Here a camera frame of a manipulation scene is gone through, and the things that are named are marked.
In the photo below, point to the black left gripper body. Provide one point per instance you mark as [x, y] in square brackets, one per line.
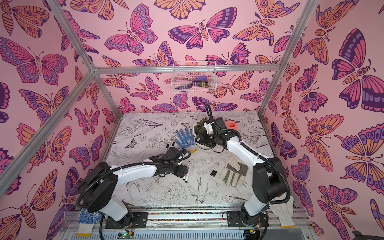
[179, 171]

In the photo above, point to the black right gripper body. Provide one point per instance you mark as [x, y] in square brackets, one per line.
[205, 132]

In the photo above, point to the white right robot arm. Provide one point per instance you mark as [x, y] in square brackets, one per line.
[270, 185]

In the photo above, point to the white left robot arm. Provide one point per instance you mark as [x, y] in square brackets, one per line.
[98, 188]

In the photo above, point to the white potted green plant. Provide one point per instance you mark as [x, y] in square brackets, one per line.
[199, 129]

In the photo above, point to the blue dotted knit glove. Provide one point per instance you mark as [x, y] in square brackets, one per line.
[185, 139]

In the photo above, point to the beige leather work glove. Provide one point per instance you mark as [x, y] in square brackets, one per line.
[234, 172]

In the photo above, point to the white cotton glove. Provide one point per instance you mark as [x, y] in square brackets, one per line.
[284, 212]

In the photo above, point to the blue dotted glove at base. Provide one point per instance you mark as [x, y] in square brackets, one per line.
[86, 223]

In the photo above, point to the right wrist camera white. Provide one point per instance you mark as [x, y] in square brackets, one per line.
[209, 128]

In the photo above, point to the white wire wall basket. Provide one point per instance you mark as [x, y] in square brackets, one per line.
[194, 82]

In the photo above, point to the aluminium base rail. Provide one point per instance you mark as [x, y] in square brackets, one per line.
[198, 223]

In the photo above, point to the aluminium frame horizontal bar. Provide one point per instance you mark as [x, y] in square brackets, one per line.
[202, 68]

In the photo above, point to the aluminium frame post left rear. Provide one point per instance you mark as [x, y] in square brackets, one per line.
[75, 40]

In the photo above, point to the aluminium frame post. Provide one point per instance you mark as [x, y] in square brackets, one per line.
[75, 40]
[301, 24]

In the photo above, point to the aluminium frame post right rear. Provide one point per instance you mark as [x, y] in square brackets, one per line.
[301, 24]

